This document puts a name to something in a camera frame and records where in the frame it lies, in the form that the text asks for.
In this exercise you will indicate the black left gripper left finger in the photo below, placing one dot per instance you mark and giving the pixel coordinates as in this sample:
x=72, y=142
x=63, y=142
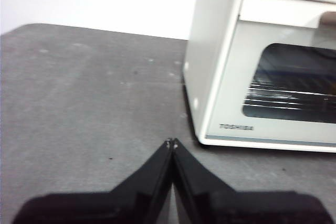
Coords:
x=126, y=203

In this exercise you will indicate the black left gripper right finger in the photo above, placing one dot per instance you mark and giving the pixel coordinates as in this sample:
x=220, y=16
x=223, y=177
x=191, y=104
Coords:
x=225, y=205

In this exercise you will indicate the cream Toshiba toaster oven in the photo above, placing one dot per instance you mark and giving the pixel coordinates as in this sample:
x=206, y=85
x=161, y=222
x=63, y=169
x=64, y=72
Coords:
x=210, y=37

